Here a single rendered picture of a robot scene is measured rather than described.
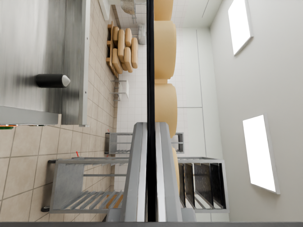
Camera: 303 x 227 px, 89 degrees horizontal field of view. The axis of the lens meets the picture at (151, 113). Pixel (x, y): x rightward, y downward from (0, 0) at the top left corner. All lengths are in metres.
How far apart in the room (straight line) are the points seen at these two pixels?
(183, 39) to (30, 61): 5.30
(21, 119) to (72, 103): 0.14
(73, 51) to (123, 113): 4.03
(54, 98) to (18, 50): 0.13
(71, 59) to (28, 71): 0.15
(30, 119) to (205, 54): 5.24
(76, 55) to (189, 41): 5.16
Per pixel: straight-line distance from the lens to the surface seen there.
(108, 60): 4.03
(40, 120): 0.44
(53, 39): 0.51
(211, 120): 4.70
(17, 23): 0.42
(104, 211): 1.78
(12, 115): 0.38
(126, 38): 4.34
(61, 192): 2.04
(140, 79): 4.78
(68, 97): 0.50
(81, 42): 0.54
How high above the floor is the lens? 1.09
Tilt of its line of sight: level
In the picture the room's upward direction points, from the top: 90 degrees clockwise
